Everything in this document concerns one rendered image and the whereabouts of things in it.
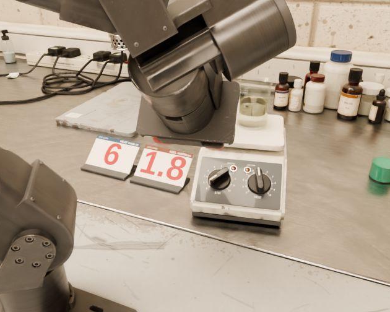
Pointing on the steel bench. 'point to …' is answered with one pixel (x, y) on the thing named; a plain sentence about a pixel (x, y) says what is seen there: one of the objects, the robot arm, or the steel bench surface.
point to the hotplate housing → (241, 215)
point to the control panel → (239, 184)
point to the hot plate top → (262, 136)
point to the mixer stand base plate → (108, 112)
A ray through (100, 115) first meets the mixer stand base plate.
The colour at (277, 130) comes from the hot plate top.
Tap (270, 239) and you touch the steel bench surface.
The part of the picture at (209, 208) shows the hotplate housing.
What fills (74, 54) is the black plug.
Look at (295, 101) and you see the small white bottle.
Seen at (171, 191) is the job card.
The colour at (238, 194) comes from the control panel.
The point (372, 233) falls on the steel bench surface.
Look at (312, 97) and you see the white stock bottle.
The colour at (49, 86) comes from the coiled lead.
